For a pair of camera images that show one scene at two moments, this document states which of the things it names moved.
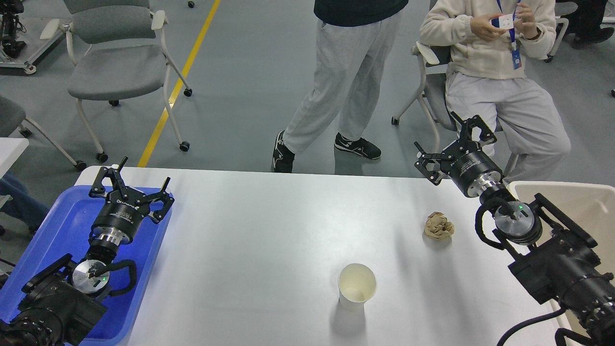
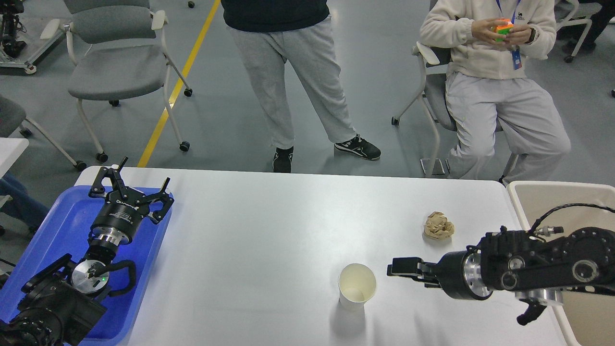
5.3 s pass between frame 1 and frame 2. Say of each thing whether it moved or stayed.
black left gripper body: stayed
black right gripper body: moved
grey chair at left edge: stayed
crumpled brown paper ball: stayed
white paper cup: stayed
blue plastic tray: stayed
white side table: stayed
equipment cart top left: stayed
